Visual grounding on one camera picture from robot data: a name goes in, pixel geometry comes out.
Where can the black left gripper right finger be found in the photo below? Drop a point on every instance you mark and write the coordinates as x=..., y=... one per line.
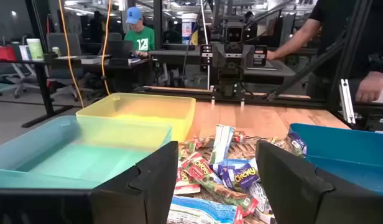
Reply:
x=303, y=199

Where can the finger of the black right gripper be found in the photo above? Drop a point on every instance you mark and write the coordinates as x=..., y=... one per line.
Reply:
x=248, y=56
x=220, y=56

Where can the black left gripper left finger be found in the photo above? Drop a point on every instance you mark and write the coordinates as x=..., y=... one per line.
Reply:
x=132, y=199

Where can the white-backed green granola bar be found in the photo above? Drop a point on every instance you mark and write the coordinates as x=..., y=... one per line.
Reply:
x=260, y=196

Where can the blue red-ended granola bar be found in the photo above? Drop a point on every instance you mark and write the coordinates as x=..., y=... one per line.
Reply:
x=204, y=211

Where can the white light-blue granola bar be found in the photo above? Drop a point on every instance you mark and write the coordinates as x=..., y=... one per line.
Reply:
x=222, y=143

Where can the purple-blue Chewy granola bar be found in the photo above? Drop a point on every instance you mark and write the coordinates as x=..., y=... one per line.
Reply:
x=241, y=177

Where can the small red granola bar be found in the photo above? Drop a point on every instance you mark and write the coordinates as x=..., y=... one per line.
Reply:
x=239, y=136

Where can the thin white pole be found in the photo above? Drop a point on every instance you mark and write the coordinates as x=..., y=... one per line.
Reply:
x=205, y=43

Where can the dark grey desk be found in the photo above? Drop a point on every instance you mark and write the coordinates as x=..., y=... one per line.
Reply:
x=272, y=70

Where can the white plastic bucket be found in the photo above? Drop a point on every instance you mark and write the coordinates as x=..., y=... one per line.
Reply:
x=188, y=29

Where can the person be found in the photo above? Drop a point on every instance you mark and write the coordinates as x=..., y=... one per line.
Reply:
x=303, y=34
x=141, y=39

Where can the blue plastic bin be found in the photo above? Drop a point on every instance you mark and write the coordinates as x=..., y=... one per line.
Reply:
x=350, y=149

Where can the teal plastic bin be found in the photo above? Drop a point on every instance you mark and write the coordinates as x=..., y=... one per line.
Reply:
x=70, y=161

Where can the yellow plastic bin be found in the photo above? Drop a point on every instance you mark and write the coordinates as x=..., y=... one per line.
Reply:
x=141, y=107

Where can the black laptop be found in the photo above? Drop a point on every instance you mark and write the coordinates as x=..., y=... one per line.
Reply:
x=120, y=49

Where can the silver aluminium profile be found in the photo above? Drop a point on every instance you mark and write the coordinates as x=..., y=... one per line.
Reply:
x=347, y=102

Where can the grey office chair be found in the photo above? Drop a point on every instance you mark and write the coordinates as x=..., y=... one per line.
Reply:
x=62, y=45

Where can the white-based office chair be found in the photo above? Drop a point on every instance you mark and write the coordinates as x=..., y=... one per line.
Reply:
x=19, y=82

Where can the green drink can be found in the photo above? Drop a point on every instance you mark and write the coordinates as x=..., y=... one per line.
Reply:
x=56, y=51

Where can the white green wipes container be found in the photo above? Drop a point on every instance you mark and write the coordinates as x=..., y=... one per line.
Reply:
x=35, y=49

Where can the red storage box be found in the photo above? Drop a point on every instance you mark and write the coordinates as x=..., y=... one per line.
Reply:
x=5, y=53

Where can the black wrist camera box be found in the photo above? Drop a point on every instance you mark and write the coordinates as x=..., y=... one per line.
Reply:
x=234, y=32

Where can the black metal table frame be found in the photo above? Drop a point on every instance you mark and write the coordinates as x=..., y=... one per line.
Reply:
x=179, y=91

